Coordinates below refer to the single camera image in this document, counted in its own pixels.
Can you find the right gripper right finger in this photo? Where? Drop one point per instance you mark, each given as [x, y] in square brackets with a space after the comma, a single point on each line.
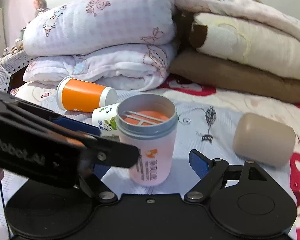
[210, 172]

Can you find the brown pillow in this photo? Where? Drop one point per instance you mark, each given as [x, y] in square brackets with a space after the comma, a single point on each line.
[208, 70]

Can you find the cartoon bear bed sheet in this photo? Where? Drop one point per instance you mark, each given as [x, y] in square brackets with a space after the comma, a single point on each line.
[208, 120]

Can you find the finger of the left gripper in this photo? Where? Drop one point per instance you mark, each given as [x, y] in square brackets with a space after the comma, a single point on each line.
[75, 125]
[100, 151]

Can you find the orange white cup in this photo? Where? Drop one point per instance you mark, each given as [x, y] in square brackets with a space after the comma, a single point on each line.
[83, 96]

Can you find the pink checkered folded quilt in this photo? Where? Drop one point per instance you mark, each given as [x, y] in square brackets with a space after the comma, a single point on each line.
[124, 44]

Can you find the pink bear pillow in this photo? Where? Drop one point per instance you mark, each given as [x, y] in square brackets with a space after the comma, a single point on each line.
[246, 9]

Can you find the cream brown folded blanket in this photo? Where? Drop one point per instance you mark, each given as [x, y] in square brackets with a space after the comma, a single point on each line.
[246, 42]

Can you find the pink cup grey rim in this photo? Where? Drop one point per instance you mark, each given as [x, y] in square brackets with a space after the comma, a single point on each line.
[149, 122]

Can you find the white floral paper cup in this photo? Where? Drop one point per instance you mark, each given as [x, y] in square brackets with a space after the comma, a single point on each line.
[104, 118]

